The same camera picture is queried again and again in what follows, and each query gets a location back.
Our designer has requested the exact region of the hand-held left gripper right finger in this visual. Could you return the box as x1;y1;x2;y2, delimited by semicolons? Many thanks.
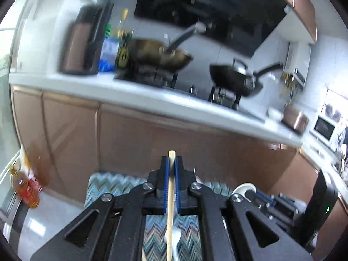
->
174;156;313;261

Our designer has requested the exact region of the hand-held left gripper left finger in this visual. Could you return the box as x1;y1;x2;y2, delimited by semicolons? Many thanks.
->
30;156;170;261

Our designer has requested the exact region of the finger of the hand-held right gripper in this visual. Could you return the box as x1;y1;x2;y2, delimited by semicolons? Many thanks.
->
254;191;278;210

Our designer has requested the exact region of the wooden chopstick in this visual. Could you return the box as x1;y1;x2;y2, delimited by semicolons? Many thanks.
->
166;150;175;261

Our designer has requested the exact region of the white bowl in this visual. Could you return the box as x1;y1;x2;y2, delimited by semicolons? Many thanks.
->
233;183;257;199

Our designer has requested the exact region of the metal spoon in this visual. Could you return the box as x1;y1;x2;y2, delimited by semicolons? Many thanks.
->
164;227;182;261

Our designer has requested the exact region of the chevron patterned mat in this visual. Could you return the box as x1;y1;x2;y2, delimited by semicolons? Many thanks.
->
84;172;234;261

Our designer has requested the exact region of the brown base cabinet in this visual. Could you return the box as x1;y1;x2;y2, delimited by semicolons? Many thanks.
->
12;84;321;204

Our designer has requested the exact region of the white microwave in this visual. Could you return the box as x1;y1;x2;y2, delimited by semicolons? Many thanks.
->
313;114;339;144

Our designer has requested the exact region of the brown rice cooker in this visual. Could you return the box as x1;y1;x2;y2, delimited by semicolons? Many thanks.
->
281;105;310;134

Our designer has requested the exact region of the gas stove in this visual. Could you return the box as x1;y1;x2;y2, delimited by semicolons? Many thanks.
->
114;65;264;120

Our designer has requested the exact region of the black wok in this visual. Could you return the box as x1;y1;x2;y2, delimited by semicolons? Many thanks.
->
209;61;284;97

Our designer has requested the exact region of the bronze wok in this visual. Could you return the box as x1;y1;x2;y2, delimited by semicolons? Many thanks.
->
128;23;207;71

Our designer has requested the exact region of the dark soy sauce bottle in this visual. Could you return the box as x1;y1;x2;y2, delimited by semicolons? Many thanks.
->
116;31;134;70

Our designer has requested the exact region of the orange oil bottle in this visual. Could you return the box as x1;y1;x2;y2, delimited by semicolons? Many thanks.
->
9;152;44;208

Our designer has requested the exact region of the white water heater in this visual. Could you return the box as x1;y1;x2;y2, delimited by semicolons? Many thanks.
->
287;42;306;85

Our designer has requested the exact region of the blue white salt bag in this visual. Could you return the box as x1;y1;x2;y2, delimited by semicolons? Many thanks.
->
98;37;120;72

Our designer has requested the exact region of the brown black kitchen appliance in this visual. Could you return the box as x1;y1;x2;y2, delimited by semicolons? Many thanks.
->
60;4;113;75

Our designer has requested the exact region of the yellow cap oil bottle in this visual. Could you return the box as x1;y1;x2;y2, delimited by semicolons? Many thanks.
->
118;8;130;38

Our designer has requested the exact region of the black range hood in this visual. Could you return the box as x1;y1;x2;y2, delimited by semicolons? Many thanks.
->
134;0;290;57

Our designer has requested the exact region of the brown upper cabinet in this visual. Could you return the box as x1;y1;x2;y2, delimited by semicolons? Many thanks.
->
283;0;318;44

